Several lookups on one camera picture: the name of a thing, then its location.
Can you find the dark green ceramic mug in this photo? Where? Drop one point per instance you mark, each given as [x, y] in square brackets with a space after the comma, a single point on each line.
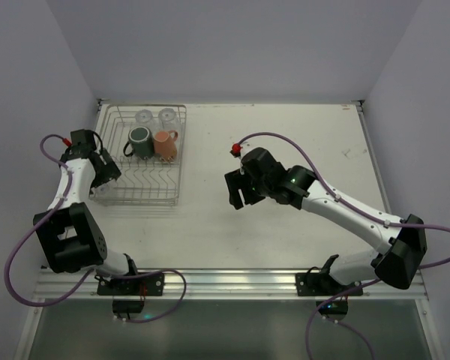
[139, 143]

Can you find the metal tin cup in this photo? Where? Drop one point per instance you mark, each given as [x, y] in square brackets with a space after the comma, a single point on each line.
[101, 190]

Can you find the orange ceramic mug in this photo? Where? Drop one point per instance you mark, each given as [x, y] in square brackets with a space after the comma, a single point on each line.
[165, 144]

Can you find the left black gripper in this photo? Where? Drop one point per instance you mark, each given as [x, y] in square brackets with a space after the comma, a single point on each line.
[107, 171]

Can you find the clear glass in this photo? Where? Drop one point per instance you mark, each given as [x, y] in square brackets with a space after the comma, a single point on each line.
[145, 118]
[168, 119]

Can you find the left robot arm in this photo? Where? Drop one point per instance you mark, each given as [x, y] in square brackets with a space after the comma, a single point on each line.
[68, 233]

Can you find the clear glass back left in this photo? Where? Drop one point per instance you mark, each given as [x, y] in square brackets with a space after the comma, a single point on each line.
[145, 118]

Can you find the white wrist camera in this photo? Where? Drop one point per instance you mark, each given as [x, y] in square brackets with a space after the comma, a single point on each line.
[239, 150]
[84, 139]

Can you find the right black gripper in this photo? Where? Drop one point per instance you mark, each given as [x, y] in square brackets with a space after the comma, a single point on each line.
[238, 188]

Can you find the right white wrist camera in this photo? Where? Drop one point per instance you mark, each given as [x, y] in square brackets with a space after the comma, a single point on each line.
[239, 150]

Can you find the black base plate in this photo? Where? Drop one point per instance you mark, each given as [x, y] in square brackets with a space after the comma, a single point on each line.
[146, 286]
[317, 282]

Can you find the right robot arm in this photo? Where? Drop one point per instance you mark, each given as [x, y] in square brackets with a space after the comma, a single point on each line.
[397, 246]

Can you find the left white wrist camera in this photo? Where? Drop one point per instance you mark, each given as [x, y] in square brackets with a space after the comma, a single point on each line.
[84, 139]

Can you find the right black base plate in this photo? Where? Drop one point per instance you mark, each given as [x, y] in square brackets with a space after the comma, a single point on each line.
[317, 282]

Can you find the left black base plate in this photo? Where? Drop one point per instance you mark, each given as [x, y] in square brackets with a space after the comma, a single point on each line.
[146, 286]

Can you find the clear glass back right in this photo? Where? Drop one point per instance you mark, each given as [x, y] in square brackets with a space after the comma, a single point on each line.
[168, 119]

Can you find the aluminium mounting rail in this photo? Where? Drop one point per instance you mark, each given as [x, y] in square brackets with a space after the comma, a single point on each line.
[237, 284]

